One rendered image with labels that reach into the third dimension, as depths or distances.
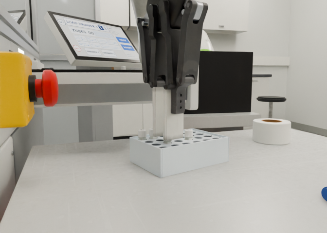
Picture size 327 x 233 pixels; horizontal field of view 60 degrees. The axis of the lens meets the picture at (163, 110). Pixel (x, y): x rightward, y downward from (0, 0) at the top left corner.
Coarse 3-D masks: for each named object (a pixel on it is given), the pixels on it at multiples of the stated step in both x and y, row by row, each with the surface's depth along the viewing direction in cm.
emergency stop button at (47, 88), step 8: (48, 72) 30; (40, 80) 30; (48, 80) 29; (56, 80) 30; (40, 88) 30; (48, 88) 29; (56, 88) 30; (40, 96) 30; (48, 96) 29; (56, 96) 30; (48, 104) 30
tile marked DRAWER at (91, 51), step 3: (84, 48) 138; (87, 48) 139; (90, 48) 141; (87, 51) 138; (90, 51) 139; (93, 51) 141; (96, 51) 143; (99, 51) 145; (90, 54) 138; (93, 54) 139; (96, 54) 141; (99, 54) 143
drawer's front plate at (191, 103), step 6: (198, 72) 57; (198, 78) 57; (192, 84) 57; (198, 84) 57; (192, 90) 57; (198, 90) 57; (192, 96) 57; (198, 96) 58; (186, 102) 59; (192, 102) 57; (186, 108) 59; (192, 108) 58
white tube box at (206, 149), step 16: (192, 128) 49; (144, 144) 39; (160, 144) 39; (176, 144) 39; (192, 144) 38; (208, 144) 40; (224, 144) 42; (144, 160) 39; (160, 160) 36; (176, 160) 37; (192, 160) 38; (208, 160) 40; (224, 160) 42; (160, 176) 36
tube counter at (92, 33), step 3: (87, 30) 149; (90, 30) 151; (90, 33) 149; (93, 33) 152; (96, 33) 154; (99, 33) 156; (102, 33) 158; (105, 33) 160; (108, 33) 162; (99, 36) 153; (102, 36) 155; (105, 36) 158; (108, 36) 160; (111, 36) 162
